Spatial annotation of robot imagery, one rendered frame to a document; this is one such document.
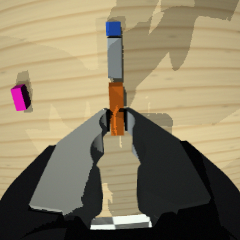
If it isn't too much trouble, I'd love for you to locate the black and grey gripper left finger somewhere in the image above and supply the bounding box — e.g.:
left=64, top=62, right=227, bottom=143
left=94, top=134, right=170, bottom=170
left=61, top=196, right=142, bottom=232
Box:
left=0, top=108, right=110, bottom=240

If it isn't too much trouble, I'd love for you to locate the magenta block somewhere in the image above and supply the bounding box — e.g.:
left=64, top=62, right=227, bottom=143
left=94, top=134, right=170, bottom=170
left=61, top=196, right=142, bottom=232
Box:
left=11, top=84, right=30, bottom=111

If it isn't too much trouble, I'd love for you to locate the small dark blue block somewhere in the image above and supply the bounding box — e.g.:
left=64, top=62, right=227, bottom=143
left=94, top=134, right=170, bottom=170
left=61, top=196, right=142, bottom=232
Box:
left=106, top=22, right=121, bottom=36

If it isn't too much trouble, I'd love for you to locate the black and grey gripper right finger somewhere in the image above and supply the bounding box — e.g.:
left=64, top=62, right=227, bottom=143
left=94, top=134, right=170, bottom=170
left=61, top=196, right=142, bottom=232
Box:
left=123, top=107, right=240, bottom=240

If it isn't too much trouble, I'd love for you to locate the grey rod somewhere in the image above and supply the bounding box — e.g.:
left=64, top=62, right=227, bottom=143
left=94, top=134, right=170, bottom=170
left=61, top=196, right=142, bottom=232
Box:
left=107, top=37, right=122, bottom=78

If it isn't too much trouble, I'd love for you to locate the orange rod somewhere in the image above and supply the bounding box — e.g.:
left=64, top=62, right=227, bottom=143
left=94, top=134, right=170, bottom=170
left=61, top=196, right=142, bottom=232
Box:
left=108, top=82, right=124, bottom=136

